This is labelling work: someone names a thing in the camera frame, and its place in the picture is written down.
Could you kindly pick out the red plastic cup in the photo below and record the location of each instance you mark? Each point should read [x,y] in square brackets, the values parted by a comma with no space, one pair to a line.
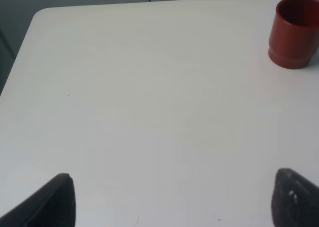
[294,37]

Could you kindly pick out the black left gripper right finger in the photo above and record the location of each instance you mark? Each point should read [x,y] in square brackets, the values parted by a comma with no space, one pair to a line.
[295,200]

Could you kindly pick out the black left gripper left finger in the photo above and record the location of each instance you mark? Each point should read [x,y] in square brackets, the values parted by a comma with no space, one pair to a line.
[53,205]

